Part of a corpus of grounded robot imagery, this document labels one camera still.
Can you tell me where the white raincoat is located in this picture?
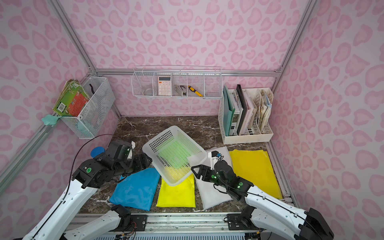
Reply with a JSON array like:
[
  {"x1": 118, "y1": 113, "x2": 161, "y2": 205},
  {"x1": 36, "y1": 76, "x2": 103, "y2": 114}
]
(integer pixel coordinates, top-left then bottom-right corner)
[{"x1": 195, "y1": 147, "x2": 233, "y2": 210}]

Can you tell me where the blue raincoat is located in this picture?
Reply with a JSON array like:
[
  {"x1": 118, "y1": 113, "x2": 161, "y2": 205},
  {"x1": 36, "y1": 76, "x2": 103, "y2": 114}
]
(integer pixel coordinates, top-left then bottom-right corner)
[{"x1": 110, "y1": 168, "x2": 160, "y2": 211}]

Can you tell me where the white perforated plastic basket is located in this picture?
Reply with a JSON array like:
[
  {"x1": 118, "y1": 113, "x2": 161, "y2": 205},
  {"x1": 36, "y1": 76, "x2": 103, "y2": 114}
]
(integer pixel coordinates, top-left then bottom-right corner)
[{"x1": 142, "y1": 126, "x2": 208, "y2": 187}]

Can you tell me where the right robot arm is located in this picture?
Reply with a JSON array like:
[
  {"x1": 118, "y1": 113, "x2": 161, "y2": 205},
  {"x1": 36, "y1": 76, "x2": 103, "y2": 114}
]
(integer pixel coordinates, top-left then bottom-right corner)
[{"x1": 191, "y1": 161, "x2": 335, "y2": 240}]

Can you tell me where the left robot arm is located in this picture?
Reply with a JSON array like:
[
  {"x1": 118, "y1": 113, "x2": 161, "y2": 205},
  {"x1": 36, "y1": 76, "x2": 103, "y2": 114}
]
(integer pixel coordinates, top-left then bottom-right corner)
[{"x1": 24, "y1": 141, "x2": 152, "y2": 240}]

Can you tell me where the green folded raincoat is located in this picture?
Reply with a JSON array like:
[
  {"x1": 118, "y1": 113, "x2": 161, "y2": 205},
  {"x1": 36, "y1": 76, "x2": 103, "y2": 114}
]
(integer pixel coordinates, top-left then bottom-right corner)
[{"x1": 157, "y1": 141, "x2": 191, "y2": 169}]

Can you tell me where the golden yellow folded raincoat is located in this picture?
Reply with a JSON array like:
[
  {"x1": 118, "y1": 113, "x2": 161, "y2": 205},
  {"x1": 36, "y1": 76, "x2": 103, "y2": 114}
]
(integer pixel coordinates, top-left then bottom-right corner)
[{"x1": 230, "y1": 150, "x2": 283, "y2": 199}]

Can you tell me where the blue lid pen canister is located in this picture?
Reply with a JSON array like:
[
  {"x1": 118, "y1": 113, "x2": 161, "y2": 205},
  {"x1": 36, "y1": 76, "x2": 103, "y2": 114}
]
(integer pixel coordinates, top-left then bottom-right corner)
[{"x1": 90, "y1": 147, "x2": 106, "y2": 158}]

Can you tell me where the black folder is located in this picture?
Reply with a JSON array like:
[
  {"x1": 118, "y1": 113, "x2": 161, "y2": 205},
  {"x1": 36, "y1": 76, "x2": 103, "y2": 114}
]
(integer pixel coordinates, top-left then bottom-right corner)
[{"x1": 236, "y1": 84, "x2": 248, "y2": 136}]

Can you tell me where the teal folder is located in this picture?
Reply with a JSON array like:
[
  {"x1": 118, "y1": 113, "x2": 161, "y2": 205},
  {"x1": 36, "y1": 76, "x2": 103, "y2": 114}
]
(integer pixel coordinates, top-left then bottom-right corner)
[{"x1": 223, "y1": 86, "x2": 235, "y2": 137}]

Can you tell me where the white desktop file organizer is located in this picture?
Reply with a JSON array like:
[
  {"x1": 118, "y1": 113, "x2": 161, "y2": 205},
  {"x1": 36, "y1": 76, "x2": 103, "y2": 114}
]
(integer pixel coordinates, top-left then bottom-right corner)
[{"x1": 218, "y1": 88, "x2": 274, "y2": 145}]

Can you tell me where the round metal tin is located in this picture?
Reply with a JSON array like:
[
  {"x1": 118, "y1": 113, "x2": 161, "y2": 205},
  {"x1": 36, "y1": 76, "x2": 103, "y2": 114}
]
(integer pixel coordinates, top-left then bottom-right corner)
[{"x1": 143, "y1": 87, "x2": 154, "y2": 96}]

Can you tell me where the white pink calculator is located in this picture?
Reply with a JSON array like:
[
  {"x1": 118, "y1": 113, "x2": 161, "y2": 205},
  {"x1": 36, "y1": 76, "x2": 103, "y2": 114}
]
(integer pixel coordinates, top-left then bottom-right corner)
[{"x1": 158, "y1": 76, "x2": 172, "y2": 96}]

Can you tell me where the beige paper stack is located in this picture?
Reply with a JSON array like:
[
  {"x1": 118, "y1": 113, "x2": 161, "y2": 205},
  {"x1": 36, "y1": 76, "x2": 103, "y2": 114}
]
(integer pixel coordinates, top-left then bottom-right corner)
[{"x1": 259, "y1": 90, "x2": 272, "y2": 133}]

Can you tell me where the yellow utility knife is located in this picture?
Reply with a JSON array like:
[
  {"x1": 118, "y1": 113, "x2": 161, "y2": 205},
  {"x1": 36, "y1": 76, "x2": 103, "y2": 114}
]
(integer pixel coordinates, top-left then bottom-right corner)
[{"x1": 188, "y1": 86, "x2": 203, "y2": 97}]

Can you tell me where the green red booklet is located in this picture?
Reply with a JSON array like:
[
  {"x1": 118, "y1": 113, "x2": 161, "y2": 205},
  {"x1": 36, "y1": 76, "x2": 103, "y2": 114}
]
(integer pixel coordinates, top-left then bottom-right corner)
[{"x1": 53, "y1": 79, "x2": 90, "y2": 117}]

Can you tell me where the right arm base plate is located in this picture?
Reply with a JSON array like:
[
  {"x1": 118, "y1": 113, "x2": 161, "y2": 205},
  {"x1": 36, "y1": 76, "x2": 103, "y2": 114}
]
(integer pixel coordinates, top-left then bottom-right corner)
[{"x1": 224, "y1": 214, "x2": 257, "y2": 231}]

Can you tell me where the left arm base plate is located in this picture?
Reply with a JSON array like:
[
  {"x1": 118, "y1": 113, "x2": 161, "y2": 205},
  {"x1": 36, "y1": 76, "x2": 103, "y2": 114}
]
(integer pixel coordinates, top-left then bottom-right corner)
[{"x1": 114, "y1": 215, "x2": 148, "y2": 233}]

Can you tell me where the white mesh wall basket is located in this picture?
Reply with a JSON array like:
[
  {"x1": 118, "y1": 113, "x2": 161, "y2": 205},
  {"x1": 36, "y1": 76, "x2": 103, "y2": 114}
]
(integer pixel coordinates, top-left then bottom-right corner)
[{"x1": 61, "y1": 77, "x2": 116, "y2": 139}]

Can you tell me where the white wire wall shelf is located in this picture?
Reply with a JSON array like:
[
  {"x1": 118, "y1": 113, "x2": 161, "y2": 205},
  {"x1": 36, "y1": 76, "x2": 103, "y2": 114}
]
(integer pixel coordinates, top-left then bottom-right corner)
[{"x1": 131, "y1": 68, "x2": 224, "y2": 99}]

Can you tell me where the mint green wall hook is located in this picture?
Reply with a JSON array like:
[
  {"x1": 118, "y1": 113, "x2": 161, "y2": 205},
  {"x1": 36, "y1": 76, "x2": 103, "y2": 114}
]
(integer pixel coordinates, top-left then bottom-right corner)
[{"x1": 41, "y1": 115, "x2": 61, "y2": 126}]

